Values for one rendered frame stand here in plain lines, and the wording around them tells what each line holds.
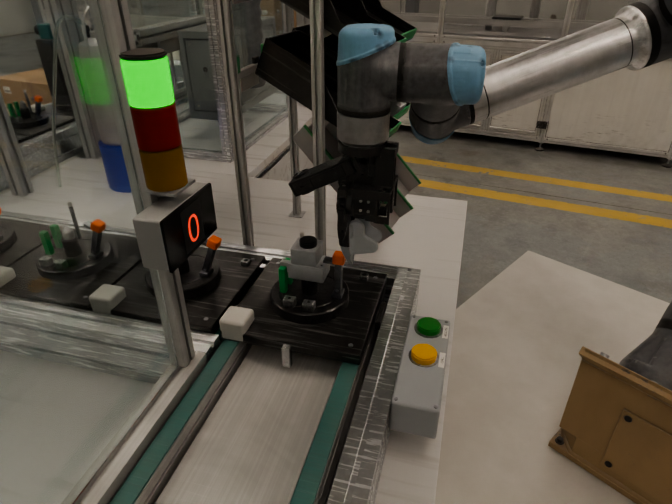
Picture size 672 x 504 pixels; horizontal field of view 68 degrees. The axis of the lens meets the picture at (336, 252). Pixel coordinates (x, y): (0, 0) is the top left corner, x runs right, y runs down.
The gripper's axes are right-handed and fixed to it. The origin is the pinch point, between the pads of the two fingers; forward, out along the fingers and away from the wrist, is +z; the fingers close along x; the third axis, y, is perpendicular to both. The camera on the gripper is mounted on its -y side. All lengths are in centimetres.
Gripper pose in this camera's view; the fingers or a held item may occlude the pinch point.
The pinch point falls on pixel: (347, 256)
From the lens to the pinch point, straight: 83.5
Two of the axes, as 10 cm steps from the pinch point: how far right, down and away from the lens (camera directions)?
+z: 0.0, 8.6, 5.1
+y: 9.7, 1.3, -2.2
